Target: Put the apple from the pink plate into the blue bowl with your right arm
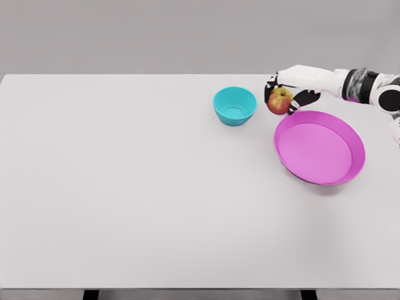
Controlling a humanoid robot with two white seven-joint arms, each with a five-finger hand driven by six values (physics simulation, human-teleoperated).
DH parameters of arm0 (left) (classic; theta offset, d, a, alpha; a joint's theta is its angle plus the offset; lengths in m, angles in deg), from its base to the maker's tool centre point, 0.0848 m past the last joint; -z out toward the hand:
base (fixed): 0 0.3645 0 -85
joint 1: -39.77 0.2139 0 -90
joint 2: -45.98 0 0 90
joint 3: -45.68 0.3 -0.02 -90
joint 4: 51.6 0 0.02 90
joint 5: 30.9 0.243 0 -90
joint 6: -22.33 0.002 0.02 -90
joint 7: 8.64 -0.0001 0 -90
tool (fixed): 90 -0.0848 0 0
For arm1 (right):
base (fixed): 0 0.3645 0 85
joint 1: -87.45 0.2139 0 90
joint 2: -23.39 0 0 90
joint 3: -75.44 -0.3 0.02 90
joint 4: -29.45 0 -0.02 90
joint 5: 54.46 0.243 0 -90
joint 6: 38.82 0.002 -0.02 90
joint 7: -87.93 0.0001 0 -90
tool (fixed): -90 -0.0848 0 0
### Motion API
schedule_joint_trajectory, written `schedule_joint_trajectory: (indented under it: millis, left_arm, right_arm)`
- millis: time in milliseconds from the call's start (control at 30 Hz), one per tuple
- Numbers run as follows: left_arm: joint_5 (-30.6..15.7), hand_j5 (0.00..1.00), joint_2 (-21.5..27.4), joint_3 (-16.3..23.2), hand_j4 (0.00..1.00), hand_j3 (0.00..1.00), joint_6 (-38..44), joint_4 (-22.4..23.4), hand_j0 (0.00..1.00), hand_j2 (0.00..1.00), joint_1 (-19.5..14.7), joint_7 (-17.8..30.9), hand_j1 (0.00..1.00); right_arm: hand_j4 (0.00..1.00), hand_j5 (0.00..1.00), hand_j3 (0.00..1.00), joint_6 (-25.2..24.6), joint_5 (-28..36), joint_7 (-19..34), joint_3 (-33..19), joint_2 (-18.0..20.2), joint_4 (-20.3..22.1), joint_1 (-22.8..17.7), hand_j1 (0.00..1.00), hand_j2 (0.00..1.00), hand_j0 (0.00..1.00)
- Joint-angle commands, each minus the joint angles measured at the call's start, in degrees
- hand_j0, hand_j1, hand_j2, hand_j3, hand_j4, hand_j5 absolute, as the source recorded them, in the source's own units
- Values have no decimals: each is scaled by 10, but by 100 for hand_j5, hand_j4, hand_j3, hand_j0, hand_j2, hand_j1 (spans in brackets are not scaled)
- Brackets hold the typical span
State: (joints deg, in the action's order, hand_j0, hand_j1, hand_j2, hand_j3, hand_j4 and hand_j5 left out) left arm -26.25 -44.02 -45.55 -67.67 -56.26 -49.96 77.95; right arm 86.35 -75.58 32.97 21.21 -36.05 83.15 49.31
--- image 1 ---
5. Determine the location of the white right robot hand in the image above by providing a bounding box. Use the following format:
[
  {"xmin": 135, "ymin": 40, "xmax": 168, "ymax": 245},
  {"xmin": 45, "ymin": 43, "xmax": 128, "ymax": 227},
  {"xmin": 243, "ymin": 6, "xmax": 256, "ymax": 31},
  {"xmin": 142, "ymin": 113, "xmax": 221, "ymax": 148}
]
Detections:
[{"xmin": 264, "ymin": 64, "xmax": 328, "ymax": 116}]

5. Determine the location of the red yellow apple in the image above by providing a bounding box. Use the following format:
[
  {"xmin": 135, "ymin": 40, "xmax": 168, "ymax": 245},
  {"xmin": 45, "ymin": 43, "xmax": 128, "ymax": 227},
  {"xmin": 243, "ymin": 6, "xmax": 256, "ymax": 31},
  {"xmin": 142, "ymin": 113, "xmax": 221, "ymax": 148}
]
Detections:
[{"xmin": 266, "ymin": 87, "xmax": 294, "ymax": 116}]

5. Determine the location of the blue bowl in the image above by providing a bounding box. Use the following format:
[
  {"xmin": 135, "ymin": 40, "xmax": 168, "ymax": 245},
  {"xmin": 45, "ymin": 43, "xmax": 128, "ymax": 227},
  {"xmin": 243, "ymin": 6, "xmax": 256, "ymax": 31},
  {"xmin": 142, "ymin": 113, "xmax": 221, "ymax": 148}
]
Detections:
[{"xmin": 213, "ymin": 86, "xmax": 258, "ymax": 128}]

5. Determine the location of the pink plate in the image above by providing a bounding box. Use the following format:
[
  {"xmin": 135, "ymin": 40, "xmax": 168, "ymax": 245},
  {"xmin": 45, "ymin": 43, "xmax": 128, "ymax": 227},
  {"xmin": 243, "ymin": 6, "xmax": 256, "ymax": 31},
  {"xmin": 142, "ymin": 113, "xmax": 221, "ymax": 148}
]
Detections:
[{"xmin": 273, "ymin": 110, "xmax": 366, "ymax": 186}]

